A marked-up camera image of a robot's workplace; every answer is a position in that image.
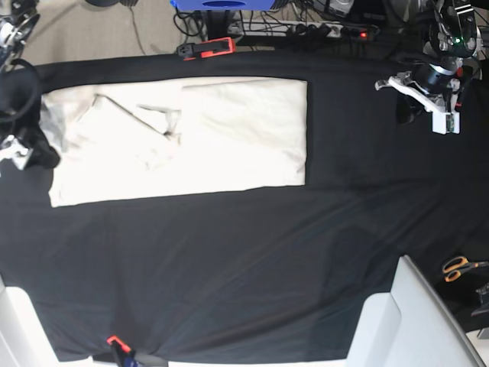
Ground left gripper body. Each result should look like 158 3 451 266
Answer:
412 1 481 96

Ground white frame left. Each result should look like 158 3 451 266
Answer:
1 284 94 367

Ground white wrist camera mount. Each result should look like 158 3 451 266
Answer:
0 135 35 171
374 71 461 135

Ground red black clamp top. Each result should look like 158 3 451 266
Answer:
176 37 236 60

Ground black device right edge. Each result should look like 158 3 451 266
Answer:
471 283 489 317

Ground black table cloth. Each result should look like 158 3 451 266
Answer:
1 52 488 363

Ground red black clamp bottom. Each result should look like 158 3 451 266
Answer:
106 335 169 367

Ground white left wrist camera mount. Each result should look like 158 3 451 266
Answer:
374 71 461 135

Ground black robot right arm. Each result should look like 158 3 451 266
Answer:
1 1 60 171

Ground white frame right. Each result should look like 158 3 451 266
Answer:
345 255 484 367

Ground blue box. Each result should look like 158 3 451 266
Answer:
170 0 287 11

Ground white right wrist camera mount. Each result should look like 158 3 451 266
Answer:
0 135 35 171

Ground orange handled scissors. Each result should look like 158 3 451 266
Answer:
442 256 488 283

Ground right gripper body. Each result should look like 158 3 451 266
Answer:
0 125 39 161

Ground white T-shirt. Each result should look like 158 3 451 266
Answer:
40 77 308 207

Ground white frame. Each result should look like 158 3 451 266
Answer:
1 284 94 367
345 255 484 367

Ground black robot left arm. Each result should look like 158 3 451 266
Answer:
375 1 483 135

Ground red black clamp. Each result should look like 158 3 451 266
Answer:
106 335 169 367
176 37 236 60

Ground white power strip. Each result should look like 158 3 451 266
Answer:
238 19 380 41

